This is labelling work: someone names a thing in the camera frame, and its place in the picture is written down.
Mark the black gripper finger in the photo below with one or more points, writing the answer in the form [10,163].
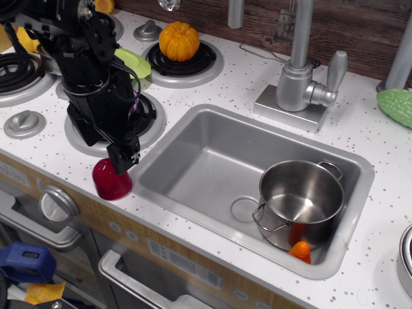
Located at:
[123,158]

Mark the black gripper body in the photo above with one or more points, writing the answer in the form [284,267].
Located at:
[101,110]

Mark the red sweet potato toy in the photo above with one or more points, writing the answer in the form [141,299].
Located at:
[110,185]

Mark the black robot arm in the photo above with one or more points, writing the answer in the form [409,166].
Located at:
[74,34]

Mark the yellow toy behind arm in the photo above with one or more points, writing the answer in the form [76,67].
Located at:
[30,45]

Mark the grey sink basin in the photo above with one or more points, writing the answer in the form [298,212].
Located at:
[207,169]

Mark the stainless steel pot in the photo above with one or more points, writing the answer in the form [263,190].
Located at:
[299,201]

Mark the front right stove burner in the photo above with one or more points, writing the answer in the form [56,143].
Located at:
[151,129]

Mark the stove burner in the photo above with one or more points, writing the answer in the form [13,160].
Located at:
[151,129]
[202,68]
[20,85]

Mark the green plastic lid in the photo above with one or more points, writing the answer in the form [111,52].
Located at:
[135,62]

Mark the grey stove knob front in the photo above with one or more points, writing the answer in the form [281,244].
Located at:
[25,124]

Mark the grey stove knob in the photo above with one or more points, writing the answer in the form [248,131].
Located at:
[147,32]
[25,124]

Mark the silver oven dial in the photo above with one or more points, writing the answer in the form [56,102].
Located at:
[56,206]

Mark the left stove burner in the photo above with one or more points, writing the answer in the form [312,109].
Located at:
[20,85]

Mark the grey stove knob back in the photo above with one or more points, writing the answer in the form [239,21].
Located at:
[147,32]

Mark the orange pumpkin toy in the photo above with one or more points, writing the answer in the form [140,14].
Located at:
[179,41]

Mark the back right stove burner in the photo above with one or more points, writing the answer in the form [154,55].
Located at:
[202,68]

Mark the blue clamp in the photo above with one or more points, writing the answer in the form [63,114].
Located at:
[26,263]

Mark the silver toy faucet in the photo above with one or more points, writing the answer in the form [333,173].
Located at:
[298,100]

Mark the hanging metal spatula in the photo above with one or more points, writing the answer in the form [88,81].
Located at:
[285,25]

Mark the orange carrot toy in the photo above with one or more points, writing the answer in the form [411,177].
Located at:
[301,250]

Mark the green bitter gourd toy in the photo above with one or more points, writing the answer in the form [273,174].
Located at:
[396,103]

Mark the metal bowl right edge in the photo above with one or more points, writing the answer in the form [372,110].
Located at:
[404,261]

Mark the grey oven door handle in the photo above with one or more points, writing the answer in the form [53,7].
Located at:
[64,241]

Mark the grey dishwasher handle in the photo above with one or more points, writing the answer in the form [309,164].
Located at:
[108,268]

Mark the grey vertical post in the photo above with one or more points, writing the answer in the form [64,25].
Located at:
[235,13]

